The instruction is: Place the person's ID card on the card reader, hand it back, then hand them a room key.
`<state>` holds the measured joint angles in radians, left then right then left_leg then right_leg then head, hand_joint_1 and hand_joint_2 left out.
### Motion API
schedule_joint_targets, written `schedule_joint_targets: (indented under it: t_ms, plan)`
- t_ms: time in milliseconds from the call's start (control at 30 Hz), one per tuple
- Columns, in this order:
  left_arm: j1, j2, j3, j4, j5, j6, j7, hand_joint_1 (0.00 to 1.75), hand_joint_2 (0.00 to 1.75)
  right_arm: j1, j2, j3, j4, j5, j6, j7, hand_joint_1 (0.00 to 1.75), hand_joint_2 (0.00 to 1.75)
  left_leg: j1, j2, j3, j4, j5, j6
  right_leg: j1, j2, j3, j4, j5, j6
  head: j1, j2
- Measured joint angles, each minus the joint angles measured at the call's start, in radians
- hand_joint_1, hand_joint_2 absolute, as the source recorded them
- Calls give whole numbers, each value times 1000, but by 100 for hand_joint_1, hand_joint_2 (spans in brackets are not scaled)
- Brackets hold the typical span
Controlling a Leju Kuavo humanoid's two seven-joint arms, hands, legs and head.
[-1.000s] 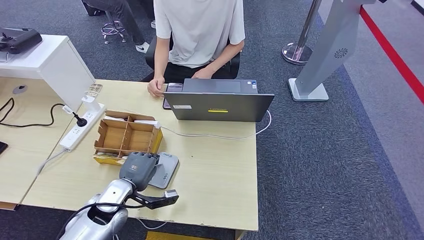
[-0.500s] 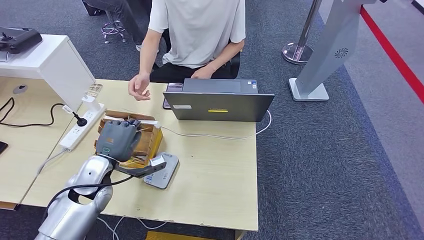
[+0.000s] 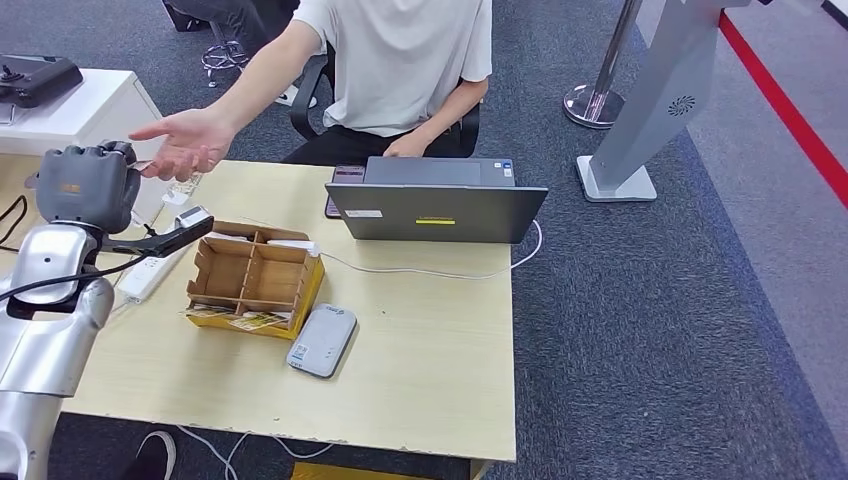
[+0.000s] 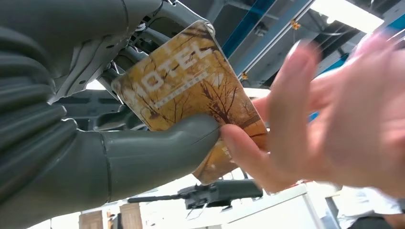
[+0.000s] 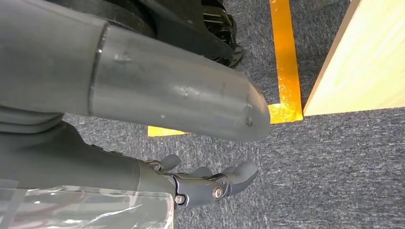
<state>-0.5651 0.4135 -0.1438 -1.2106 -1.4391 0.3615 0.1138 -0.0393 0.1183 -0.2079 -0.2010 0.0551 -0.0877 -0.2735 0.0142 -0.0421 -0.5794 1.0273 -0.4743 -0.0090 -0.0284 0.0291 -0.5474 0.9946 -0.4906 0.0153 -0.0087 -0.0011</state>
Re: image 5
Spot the pale wooden desk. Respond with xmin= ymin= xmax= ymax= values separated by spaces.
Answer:
xmin=303 ymin=0 xmax=405 ymax=117

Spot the yellow floor tape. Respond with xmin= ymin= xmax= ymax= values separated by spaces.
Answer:
xmin=148 ymin=0 xmax=304 ymax=138

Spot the clear plastic film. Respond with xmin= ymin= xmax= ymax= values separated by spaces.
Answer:
xmin=0 ymin=179 xmax=175 ymax=229

